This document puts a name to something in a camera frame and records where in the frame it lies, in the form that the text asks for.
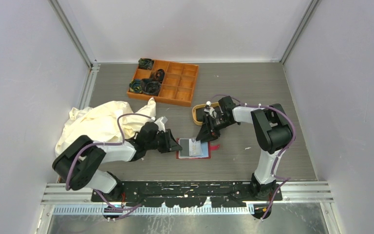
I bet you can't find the dark rolled belt middle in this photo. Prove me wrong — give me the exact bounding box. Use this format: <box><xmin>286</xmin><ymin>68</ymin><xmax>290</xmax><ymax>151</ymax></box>
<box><xmin>150</xmin><ymin>69</ymin><xmax>166</xmax><ymax>83</ymax></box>

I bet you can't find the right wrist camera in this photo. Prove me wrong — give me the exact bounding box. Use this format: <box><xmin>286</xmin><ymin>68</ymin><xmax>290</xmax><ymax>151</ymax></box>
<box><xmin>204</xmin><ymin>101</ymin><xmax>217</xmax><ymax>118</ymax></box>

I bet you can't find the large black rolled belt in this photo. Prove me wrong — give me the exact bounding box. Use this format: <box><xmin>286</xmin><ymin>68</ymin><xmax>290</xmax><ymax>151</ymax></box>
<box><xmin>140</xmin><ymin>79</ymin><xmax>161</xmax><ymax>96</ymax></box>

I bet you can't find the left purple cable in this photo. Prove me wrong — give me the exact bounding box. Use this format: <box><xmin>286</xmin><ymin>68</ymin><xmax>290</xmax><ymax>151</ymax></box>
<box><xmin>65</xmin><ymin>113</ymin><xmax>157</xmax><ymax>221</ymax></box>

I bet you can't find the red card holder wallet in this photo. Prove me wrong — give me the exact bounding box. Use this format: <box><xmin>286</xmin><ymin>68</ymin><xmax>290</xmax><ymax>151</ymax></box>
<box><xmin>176</xmin><ymin>138</ymin><xmax>220</xmax><ymax>159</ymax></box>

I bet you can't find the tan oval tray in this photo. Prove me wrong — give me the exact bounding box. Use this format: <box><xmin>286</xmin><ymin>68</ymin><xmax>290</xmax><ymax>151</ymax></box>
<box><xmin>192</xmin><ymin>104</ymin><xmax>206</xmax><ymax>126</ymax></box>

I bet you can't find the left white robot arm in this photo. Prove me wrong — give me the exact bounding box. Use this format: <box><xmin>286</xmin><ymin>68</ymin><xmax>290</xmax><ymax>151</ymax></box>
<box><xmin>52</xmin><ymin>121</ymin><xmax>182</xmax><ymax>201</ymax></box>

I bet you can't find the white credit card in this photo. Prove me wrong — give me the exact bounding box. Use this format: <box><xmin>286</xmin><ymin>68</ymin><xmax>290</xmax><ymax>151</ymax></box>
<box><xmin>189</xmin><ymin>138</ymin><xmax>202</xmax><ymax>156</ymax></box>

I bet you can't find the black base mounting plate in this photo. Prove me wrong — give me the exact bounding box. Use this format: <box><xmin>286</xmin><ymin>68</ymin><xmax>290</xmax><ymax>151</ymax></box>
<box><xmin>91</xmin><ymin>181</ymin><xmax>282</xmax><ymax>208</ymax></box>

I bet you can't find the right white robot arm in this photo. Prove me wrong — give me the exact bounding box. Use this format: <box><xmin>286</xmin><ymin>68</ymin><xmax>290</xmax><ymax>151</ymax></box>
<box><xmin>196</xmin><ymin>96</ymin><xmax>296</xmax><ymax>200</ymax></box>

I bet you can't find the green rolled belt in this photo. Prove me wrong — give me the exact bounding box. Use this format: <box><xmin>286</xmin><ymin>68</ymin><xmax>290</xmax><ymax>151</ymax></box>
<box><xmin>129</xmin><ymin>79</ymin><xmax>143</xmax><ymax>94</ymax></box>

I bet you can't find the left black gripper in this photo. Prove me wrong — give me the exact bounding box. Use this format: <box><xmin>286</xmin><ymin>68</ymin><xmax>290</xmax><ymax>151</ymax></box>
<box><xmin>146</xmin><ymin>129</ymin><xmax>182</xmax><ymax>153</ymax></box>

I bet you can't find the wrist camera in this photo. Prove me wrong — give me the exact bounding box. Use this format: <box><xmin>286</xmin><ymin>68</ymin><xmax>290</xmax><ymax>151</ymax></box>
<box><xmin>204</xmin><ymin>101</ymin><xmax>217</xmax><ymax>118</ymax></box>
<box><xmin>154</xmin><ymin>117</ymin><xmax>168</xmax><ymax>132</ymax></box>

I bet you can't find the orange compartment organizer tray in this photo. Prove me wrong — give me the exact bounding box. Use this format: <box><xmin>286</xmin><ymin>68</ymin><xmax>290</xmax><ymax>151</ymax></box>
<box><xmin>127</xmin><ymin>59</ymin><xmax>199</xmax><ymax>107</ymax></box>

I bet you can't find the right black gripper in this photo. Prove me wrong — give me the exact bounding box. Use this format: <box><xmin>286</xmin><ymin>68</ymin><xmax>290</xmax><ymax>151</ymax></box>
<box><xmin>196</xmin><ymin>114</ymin><xmax>233</xmax><ymax>144</ymax></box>

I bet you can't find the dark rolled belt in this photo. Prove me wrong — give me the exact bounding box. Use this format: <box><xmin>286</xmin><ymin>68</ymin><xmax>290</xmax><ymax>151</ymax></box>
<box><xmin>150</xmin><ymin>69</ymin><xmax>166</xmax><ymax>83</ymax></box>
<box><xmin>138</xmin><ymin>58</ymin><xmax>154</xmax><ymax>70</ymax></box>

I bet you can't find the dark rolled belt top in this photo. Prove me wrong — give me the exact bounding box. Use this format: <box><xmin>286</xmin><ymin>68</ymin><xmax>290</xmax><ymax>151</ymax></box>
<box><xmin>138</xmin><ymin>58</ymin><xmax>154</xmax><ymax>70</ymax></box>

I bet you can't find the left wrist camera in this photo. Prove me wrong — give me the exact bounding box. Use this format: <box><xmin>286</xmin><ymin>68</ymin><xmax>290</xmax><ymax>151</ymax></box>
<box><xmin>154</xmin><ymin>117</ymin><xmax>168</xmax><ymax>132</ymax></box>

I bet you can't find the cream cloth bag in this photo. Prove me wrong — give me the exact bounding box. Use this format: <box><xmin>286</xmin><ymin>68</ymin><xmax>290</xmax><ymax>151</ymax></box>
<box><xmin>55</xmin><ymin>98</ymin><xmax>156</xmax><ymax>156</ymax></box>

